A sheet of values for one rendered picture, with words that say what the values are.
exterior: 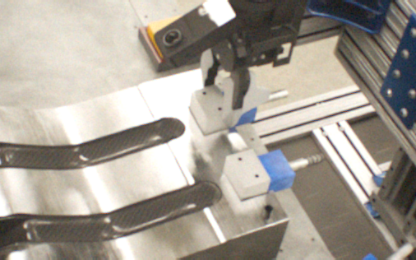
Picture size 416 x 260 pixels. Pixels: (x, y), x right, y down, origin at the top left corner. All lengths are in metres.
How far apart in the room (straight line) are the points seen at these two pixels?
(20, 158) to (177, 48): 0.23
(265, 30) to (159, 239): 0.27
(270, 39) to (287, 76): 1.44
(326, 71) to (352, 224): 0.69
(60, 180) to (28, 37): 0.35
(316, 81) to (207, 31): 1.49
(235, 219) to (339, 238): 0.87
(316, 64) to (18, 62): 1.35
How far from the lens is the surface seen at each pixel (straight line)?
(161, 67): 1.30
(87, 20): 1.37
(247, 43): 1.02
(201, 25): 1.00
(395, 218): 1.77
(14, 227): 1.00
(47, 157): 1.08
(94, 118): 1.13
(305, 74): 2.48
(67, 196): 1.04
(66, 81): 1.29
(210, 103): 1.11
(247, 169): 1.06
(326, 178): 1.99
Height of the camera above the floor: 1.75
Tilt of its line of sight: 50 degrees down
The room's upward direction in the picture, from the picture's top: 11 degrees clockwise
